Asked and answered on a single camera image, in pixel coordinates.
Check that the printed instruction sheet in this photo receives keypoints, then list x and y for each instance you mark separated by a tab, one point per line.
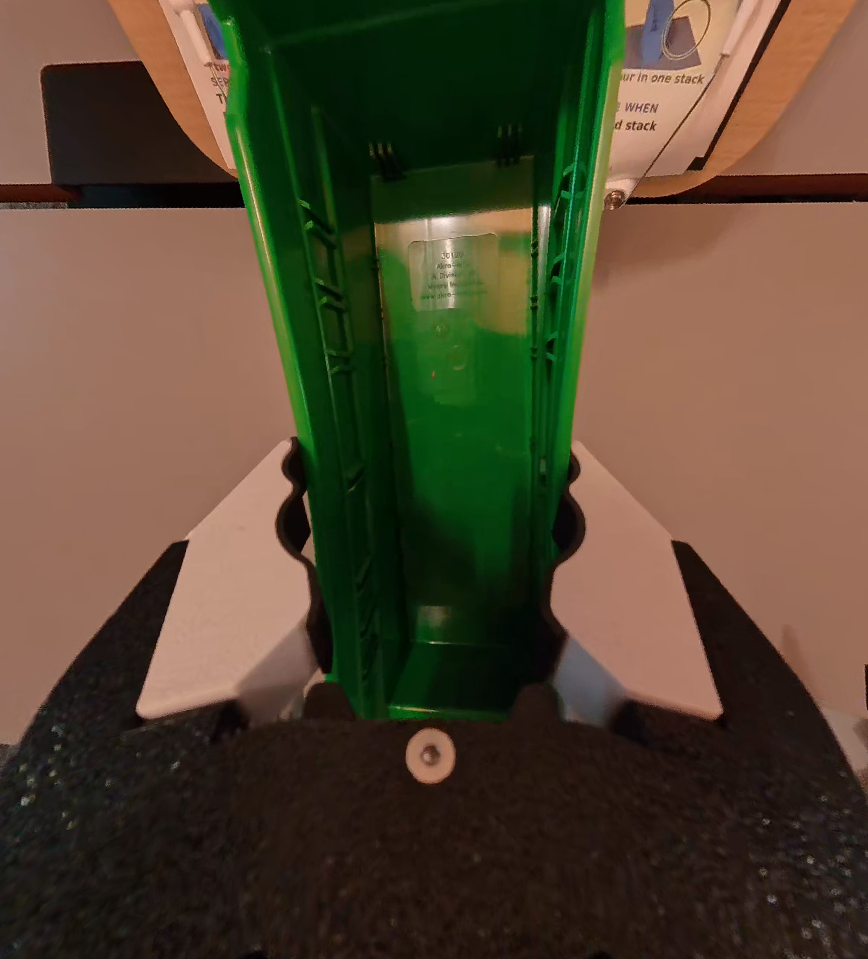
666	97

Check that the instruction sheet on wooden board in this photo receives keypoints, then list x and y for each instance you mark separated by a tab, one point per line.
801	75

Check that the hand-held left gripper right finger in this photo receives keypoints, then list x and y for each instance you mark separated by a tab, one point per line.
629	614

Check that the green plastic bin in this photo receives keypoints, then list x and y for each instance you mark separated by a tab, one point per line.
464	449

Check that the grey desk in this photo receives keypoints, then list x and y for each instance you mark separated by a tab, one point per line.
104	374

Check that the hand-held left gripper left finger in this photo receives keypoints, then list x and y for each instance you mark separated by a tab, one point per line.
232	614

